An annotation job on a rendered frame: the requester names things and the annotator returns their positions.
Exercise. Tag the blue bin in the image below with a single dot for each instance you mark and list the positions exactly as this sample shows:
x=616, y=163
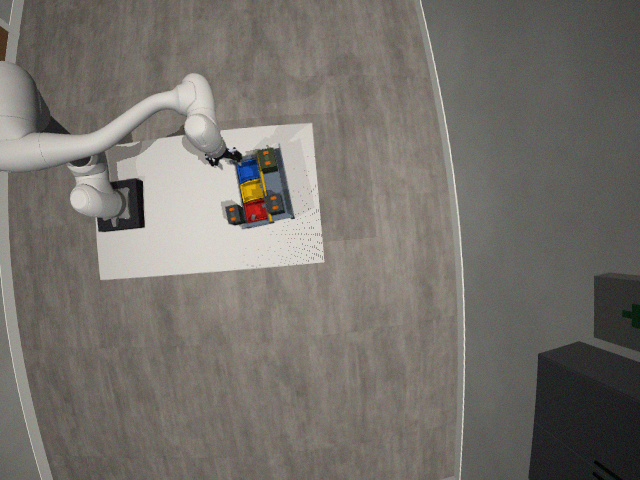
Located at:
x=248, y=171

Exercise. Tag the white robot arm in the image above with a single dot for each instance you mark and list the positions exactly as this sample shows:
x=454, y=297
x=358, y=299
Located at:
x=24, y=113

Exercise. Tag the yellow open bin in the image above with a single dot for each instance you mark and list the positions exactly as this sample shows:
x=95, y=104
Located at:
x=251, y=191

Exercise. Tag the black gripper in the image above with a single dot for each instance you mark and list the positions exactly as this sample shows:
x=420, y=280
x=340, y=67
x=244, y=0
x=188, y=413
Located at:
x=234, y=154

